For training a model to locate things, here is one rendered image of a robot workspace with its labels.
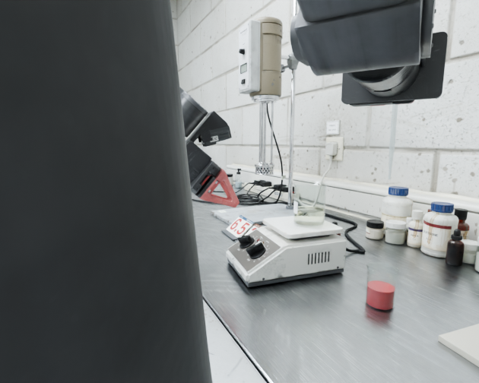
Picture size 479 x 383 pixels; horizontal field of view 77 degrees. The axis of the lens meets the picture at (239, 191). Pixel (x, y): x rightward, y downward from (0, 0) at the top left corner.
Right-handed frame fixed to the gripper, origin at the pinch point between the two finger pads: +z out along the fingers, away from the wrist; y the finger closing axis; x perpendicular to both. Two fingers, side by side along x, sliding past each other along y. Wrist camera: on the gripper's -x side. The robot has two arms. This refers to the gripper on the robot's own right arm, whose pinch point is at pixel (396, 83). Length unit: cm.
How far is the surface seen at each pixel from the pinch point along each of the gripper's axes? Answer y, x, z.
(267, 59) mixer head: 39, -17, 39
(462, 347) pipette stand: -9.7, 31.7, -7.0
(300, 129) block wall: 43, 3, 78
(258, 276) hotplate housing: 18.3, 30.4, -5.4
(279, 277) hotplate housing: 15.8, 31.1, -2.3
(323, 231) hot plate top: 10.5, 23.9, 5.0
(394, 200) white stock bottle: 1.8, 22.9, 37.0
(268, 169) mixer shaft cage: 39, 17, 41
